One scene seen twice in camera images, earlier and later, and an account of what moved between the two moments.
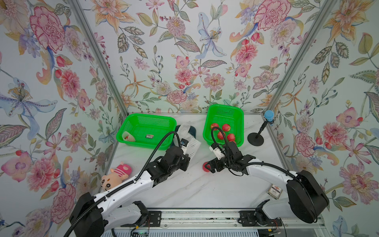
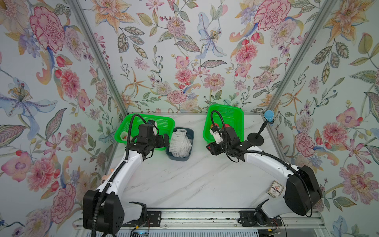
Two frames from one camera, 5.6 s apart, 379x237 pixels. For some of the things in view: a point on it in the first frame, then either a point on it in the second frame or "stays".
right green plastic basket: [230, 118] stays
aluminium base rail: [180, 218] stays
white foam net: [193, 146] -> [182, 142]
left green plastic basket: [147, 131] stays
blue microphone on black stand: [256, 138] stays
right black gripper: [216, 162] -> [213, 149]
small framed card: [275, 191] stays
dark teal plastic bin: [192, 130] -> [190, 134]
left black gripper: [185, 159] -> [161, 142]
